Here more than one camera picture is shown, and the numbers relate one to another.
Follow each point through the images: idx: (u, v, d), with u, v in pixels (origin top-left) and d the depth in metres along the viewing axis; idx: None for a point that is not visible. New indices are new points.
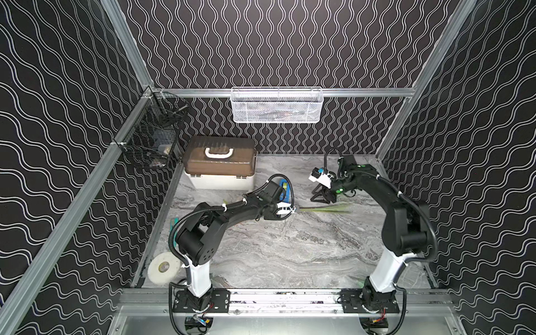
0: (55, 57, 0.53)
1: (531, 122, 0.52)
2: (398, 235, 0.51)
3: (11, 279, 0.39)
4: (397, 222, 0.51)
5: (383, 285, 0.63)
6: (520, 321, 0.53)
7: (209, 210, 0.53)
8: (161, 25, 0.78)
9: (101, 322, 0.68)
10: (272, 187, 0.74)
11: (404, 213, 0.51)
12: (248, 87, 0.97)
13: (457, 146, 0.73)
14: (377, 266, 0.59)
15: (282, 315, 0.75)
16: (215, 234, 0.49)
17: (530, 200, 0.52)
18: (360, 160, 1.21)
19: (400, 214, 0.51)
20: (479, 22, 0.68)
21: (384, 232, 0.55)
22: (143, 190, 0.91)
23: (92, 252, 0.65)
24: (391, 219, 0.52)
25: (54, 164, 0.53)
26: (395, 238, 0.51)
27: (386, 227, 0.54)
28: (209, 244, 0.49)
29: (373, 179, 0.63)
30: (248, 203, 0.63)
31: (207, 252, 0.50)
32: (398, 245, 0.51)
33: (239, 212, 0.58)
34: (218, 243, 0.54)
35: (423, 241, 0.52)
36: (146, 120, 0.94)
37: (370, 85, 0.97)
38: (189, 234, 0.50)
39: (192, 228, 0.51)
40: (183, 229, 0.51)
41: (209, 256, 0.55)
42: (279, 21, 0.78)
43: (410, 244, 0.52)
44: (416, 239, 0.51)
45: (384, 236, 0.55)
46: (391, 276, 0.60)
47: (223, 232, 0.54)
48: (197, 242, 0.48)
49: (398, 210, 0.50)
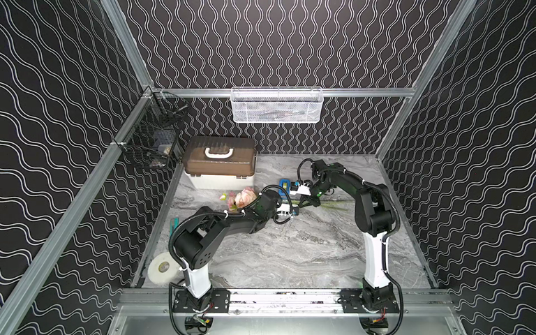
0: (56, 57, 0.53)
1: (530, 122, 0.52)
2: (368, 217, 0.59)
3: (11, 279, 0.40)
4: (365, 206, 0.59)
5: (376, 276, 0.65)
6: (520, 321, 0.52)
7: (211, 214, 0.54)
8: (161, 25, 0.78)
9: (101, 322, 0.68)
10: (267, 199, 0.71)
11: (369, 196, 0.59)
12: (248, 87, 0.97)
13: (457, 146, 0.73)
14: (367, 263, 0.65)
15: (282, 315, 0.75)
16: (216, 236, 0.49)
17: (530, 200, 0.52)
18: (359, 160, 1.21)
19: (366, 199, 0.59)
20: (479, 21, 0.67)
21: (356, 216, 0.63)
22: (143, 190, 0.91)
23: (92, 252, 0.65)
24: (359, 204, 0.61)
25: (54, 164, 0.53)
26: (366, 219, 0.59)
27: (358, 212, 0.62)
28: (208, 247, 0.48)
29: (340, 174, 0.72)
30: (245, 215, 0.64)
31: (205, 255, 0.49)
32: (368, 226, 0.59)
33: (239, 220, 0.60)
34: (215, 248, 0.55)
35: (389, 218, 0.60)
36: (146, 120, 0.94)
37: (370, 85, 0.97)
38: (187, 237, 0.49)
39: (192, 230, 0.51)
40: (183, 229, 0.50)
41: (205, 261, 0.51)
42: (279, 21, 0.78)
43: (380, 223, 0.60)
44: (382, 218, 0.59)
45: (359, 220, 0.63)
46: (379, 262, 0.63)
47: (223, 235, 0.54)
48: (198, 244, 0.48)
49: (363, 195, 0.59)
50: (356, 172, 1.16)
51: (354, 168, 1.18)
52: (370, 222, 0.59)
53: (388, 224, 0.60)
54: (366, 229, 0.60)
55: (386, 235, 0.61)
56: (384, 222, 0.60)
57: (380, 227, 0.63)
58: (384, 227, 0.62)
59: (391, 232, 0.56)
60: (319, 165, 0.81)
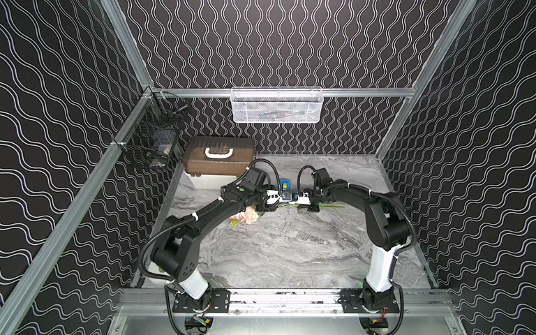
0: (56, 57, 0.53)
1: (530, 122, 0.52)
2: (382, 228, 0.53)
3: (11, 279, 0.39)
4: (377, 217, 0.53)
5: (380, 283, 0.63)
6: (520, 321, 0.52)
7: (179, 224, 0.48)
8: (161, 25, 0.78)
9: (101, 322, 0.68)
10: (254, 174, 0.67)
11: (379, 205, 0.54)
12: (248, 87, 0.97)
13: (457, 146, 0.73)
14: (370, 266, 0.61)
15: (282, 315, 0.75)
16: (190, 249, 0.45)
17: (530, 200, 0.52)
18: (360, 160, 1.21)
19: (377, 209, 0.54)
20: (479, 22, 0.68)
21: (368, 230, 0.58)
22: (143, 190, 0.91)
23: (92, 252, 0.65)
24: (370, 217, 0.55)
25: (54, 164, 0.53)
26: (379, 232, 0.54)
27: (370, 226, 0.56)
28: (187, 259, 0.45)
29: (344, 188, 0.69)
30: (225, 201, 0.56)
31: (187, 267, 0.47)
32: (385, 240, 0.53)
33: (219, 211, 0.54)
34: (196, 256, 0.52)
35: (405, 229, 0.54)
36: (146, 120, 0.94)
37: (370, 85, 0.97)
38: (164, 254, 0.46)
39: (165, 246, 0.47)
40: (155, 248, 0.46)
41: (189, 271, 0.48)
42: (279, 21, 0.78)
43: (395, 236, 0.53)
44: (398, 229, 0.54)
45: (371, 236, 0.57)
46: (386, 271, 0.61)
47: (198, 243, 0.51)
48: (174, 258, 0.44)
49: (373, 204, 0.54)
50: (356, 172, 1.16)
51: (354, 167, 1.19)
52: (386, 234, 0.53)
53: (404, 237, 0.55)
54: (380, 243, 0.55)
55: (401, 249, 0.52)
56: (400, 235, 0.54)
57: (397, 241, 0.57)
58: (399, 241, 0.57)
59: (407, 245, 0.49)
60: (322, 176, 0.83)
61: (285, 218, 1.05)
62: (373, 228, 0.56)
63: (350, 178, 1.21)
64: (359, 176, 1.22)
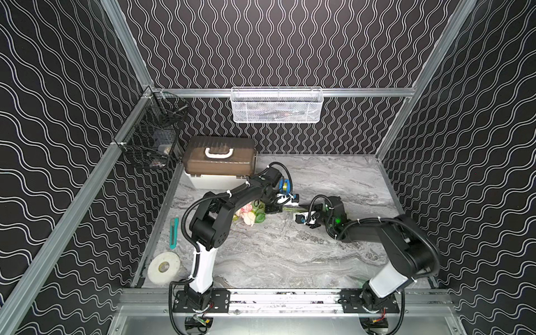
0: (55, 57, 0.53)
1: (530, 122, 0.52)
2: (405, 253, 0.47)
3: (11, 279, 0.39)
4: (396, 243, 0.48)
5: (386, 291, 0.61)
6: (520, 321, 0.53)
7: (216, 197, 0.56)
8: (161, 25, 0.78)
9: (101, 322, 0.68)
10: (272, 172, 0.78)
11: (393, 230, 0.50)
12: (248, 87, 0.97)
13: (457, 146, 0.73)
14: (379, 273, 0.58)
15: (282, 315, 0.75)
16: (225, 219, 0.53)
17: (530, 200, 0.52)
18: (360, 160, 1.21)
19: (391, 234, 0.50)
20: (479, 23, 0.68)
21: (392, 259, 0.51)
22: (143, 190, 0.91)
23: (92, 252, 0.65)
24: (388, 243, 0.51)
25: (54, 164, 0.53)
26: (403, 258, 0.48)
27: (391, 254, 0.51)
28: (221, 229, 0.53)
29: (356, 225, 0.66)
30: (251, 184, 0.66)
31: (221, 236, 0.55)
32: (412, 269, 0.46)
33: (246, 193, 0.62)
34: (229, 227, 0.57)
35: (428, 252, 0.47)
36: (146, 120, 0.94)
37: (370, 85, 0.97)
38: (202, 222, 0.54)
39: (203, 216, 0.55)
40: (195, 218, 0.55)
41: (222, 240, 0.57)
42: (279, 21, 0.78)
43: (421, 260, 0.47)
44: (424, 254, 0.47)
45: (396, 266, 0.51)
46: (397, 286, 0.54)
47: (232, 216, 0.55)
48: (209, 227, 0.53)
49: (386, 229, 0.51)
50: (356, 172, 1.16)
51: (354, 167, 1.19)
52: (412, 261, 0.46)
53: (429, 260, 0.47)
54: (407, 272, 0.48)
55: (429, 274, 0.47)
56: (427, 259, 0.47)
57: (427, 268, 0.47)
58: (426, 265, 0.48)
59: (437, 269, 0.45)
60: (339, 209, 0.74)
61: (285, 218, 0.97)
62: (396, 256, 0.50)
63: (350, 178, 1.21)
64: (359, 176, 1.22)
